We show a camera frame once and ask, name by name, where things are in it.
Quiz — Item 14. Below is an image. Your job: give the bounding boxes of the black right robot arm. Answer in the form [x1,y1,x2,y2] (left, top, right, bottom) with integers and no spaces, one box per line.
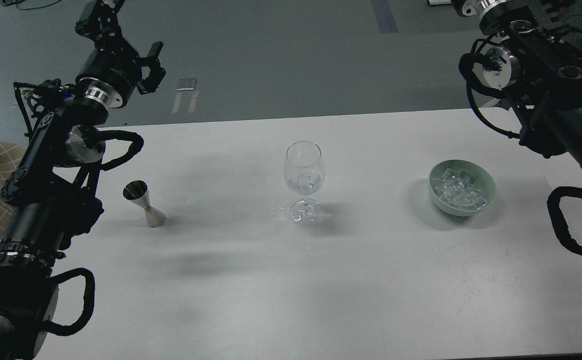
[452,0,582,256]

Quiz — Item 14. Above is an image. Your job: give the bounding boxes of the black floor cable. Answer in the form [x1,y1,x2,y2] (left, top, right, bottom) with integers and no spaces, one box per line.
[0,0,61,21]

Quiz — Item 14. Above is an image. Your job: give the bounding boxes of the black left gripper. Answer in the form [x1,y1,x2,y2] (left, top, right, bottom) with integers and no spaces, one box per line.
[75,0,166,109]

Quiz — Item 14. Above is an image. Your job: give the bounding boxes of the steel cocktail jigger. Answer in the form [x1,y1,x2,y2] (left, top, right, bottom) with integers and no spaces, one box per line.
[122,180,166,229]

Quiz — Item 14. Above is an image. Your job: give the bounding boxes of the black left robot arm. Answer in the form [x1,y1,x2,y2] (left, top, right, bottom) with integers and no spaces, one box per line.
[0,0,166,360]

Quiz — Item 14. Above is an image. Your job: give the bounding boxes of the clear wine glass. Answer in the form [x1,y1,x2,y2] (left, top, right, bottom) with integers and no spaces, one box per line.
[284,140,326,226]

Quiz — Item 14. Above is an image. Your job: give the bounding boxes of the clear ice cubes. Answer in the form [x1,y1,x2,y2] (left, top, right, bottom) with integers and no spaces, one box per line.
[430,167,489,211]

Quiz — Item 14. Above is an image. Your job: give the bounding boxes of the green bowl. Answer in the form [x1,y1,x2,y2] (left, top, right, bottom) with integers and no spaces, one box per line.
[427,159,497,217]

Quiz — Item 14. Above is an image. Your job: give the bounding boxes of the silver floor plate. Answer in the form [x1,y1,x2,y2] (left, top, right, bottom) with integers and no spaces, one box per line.
[176,77,198,92]

